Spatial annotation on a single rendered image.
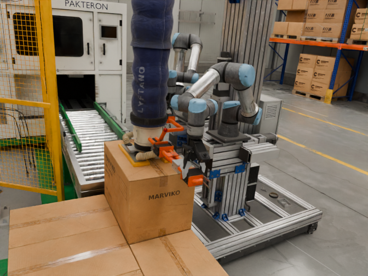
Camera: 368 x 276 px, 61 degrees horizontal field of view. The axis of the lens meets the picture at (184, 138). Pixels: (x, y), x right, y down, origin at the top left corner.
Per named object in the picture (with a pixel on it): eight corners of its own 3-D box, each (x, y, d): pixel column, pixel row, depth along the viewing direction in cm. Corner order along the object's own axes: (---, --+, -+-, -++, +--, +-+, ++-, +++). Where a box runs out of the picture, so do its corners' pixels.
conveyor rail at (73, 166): (51, 120, 422) (50, 106, 416) (56, 120, 425) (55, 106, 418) (80, 207, 230) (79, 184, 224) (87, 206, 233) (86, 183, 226)
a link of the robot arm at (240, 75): (243, 110, 215) (228, 56, 170) (264, 114, 208) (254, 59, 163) (237, 125, 211) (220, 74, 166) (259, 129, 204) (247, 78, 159)
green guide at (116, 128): (93, 107, 442) (93, 101, 439) (101, 107, 447) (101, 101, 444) (127, 147, 309) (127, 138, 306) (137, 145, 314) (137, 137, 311)
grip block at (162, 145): (152, 151, 174) (153, 142, 172) (168, 150, 179) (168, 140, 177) (157, 157, 167) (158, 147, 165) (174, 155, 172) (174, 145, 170)
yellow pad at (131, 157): (118, 146, 205) (118, 139, 203) (132, 144, 210) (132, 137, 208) (133, 167, 177) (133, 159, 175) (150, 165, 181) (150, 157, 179)
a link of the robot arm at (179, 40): (183, 102, 246) (190, 32, 240) (165, 100, 247) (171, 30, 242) (185, 102, 258) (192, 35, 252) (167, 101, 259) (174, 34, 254)
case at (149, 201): (104, 193, 225) (103, 141, 211) (156, 184, 242) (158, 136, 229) (128, 244, 175) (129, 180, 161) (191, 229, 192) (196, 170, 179)
